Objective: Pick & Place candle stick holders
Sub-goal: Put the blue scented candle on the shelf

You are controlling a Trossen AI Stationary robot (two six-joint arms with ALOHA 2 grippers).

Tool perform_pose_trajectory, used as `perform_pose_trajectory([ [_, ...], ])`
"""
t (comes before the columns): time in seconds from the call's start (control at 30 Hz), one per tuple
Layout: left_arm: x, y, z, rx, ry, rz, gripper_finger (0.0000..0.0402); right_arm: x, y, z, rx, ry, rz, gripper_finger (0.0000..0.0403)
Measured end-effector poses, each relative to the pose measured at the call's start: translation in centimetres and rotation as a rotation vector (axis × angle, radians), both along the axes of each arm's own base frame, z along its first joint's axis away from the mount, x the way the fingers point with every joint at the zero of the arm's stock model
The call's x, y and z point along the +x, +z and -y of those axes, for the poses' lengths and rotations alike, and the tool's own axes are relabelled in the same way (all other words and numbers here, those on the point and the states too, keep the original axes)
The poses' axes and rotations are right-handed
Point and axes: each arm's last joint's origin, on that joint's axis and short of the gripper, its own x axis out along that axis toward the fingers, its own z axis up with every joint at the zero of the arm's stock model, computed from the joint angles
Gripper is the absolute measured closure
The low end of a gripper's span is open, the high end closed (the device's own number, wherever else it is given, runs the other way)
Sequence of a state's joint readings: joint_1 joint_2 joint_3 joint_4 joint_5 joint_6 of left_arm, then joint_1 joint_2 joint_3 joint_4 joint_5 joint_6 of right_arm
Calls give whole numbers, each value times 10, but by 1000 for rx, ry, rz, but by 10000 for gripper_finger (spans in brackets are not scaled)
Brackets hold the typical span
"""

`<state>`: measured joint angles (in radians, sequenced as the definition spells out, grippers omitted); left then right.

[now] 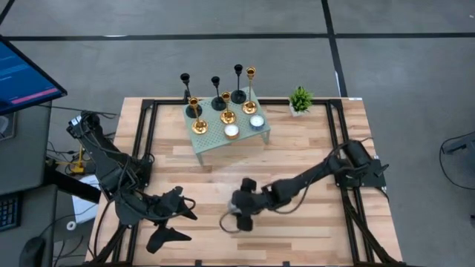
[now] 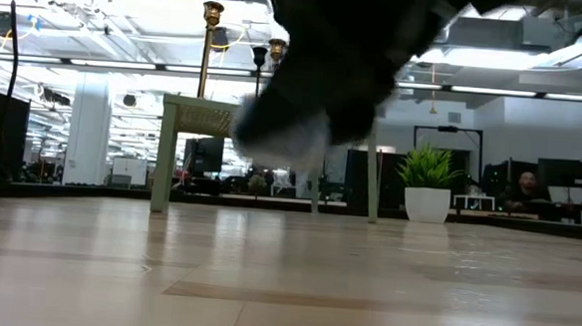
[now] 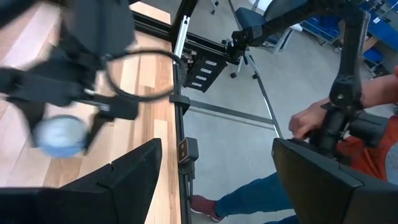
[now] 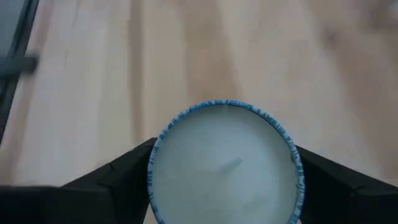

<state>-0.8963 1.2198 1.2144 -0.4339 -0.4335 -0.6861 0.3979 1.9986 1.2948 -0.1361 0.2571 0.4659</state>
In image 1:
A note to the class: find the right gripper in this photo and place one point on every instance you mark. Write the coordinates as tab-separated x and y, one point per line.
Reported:
248	204

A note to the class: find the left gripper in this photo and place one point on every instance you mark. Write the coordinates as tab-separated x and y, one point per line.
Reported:
165	207

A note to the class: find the tan candle tin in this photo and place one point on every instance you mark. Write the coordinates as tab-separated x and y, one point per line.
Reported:
231	130

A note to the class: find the gold candlestick holder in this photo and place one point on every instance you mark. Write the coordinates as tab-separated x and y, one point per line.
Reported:
249	108
199	127
228	118

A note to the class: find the black candlestick holder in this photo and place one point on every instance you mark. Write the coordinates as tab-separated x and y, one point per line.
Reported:
194	113
218	104
238	97

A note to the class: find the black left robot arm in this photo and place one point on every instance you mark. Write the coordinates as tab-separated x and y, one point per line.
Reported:
100	155

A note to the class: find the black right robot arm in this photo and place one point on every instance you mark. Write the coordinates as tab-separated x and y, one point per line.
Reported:
304	178

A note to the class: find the green perforated metal riser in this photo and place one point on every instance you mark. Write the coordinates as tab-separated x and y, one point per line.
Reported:
213	142

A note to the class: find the white paper sheet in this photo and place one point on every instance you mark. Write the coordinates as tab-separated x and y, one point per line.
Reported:
85	207

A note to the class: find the white tape roll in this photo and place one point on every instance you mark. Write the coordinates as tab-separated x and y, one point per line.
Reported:
71	225

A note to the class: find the black diagonal beam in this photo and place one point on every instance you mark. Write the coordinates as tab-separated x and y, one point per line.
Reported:
74	185

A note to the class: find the green plant in white pot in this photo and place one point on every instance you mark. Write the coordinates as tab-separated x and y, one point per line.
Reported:
300	99

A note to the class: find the black computer mouse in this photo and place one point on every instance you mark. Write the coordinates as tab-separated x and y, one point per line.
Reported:
32	252

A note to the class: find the grey desk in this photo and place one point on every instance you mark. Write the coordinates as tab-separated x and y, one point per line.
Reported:
26	155

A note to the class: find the black keyboard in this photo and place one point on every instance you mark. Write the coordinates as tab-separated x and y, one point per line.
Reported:
9	213

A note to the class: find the monitor with blue screen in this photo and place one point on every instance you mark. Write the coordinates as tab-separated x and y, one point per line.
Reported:
22	81

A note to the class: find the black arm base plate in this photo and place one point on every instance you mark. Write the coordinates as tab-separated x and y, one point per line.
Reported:
145	177
371	181

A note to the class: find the black aluminium table frame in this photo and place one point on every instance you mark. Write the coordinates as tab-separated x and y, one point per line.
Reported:
331	122

